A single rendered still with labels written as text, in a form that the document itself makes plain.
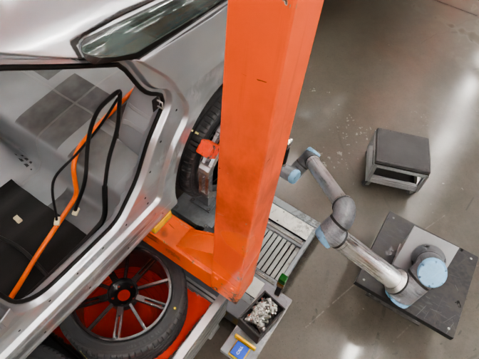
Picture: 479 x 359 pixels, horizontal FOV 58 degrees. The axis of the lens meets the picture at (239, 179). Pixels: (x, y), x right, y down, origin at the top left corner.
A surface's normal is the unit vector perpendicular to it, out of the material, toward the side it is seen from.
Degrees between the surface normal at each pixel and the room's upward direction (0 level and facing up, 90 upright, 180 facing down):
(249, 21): 90
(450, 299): 0
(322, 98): 0
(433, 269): 44
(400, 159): 0
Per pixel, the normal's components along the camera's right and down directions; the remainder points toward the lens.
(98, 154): 0.00, -0.50
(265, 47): -0.56, 0.65
